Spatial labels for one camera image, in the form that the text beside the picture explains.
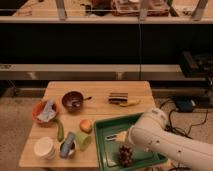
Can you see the yellow banana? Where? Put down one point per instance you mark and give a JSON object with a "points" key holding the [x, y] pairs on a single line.
{"points": [[130, 103]]}

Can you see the brown crate on shelf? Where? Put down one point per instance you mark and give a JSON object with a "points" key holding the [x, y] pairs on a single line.
{"points": [[134, 7]]}

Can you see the black box on shelf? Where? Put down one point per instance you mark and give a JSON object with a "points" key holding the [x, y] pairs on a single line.
{"points": [[196, 66]]}

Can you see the dark purple grape bunch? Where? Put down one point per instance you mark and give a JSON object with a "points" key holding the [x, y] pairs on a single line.
{"points": [[125, 156]]}

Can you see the brown striped block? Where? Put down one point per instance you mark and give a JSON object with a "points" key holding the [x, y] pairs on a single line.
{"points": [[117, 97]]}

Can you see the small white bowl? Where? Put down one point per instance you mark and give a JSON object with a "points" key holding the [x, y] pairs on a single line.
{"points": [[72, 150]]}

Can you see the light green cup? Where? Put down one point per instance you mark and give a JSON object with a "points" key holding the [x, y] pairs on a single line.
{"points": [[82, 139]]}

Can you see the orange bowl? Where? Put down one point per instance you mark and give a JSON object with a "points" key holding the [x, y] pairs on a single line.
{"points": [[38, 108]]}

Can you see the dark brown bowl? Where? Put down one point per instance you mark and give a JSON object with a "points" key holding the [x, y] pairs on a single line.
{"points": [[72, 101]]}

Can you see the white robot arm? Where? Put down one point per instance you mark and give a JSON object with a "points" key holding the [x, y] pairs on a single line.
{"points": [[148, 132]]}

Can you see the crumpled white blue cloth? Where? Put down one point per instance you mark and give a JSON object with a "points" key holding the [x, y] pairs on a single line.
{"points": [[48, 112]]}

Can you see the black power adapter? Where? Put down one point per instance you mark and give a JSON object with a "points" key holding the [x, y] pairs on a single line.
{"points": [[184, 105]]}

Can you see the green plastic tray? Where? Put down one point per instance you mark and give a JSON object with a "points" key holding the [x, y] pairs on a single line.
{"points": [[108, 150]]}

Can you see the white dish brush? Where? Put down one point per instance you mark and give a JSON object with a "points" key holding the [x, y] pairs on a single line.
{"points": [[111, 137]]}

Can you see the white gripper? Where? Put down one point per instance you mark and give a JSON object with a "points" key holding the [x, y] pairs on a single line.
{"points": [[122, 137]]}

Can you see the green cucumber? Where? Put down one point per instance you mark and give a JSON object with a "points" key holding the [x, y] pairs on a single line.
{"points": [[60, 131]]}

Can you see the orange peach fruit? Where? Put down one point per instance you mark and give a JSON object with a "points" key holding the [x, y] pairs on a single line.
{"points": [[85, 125]]}

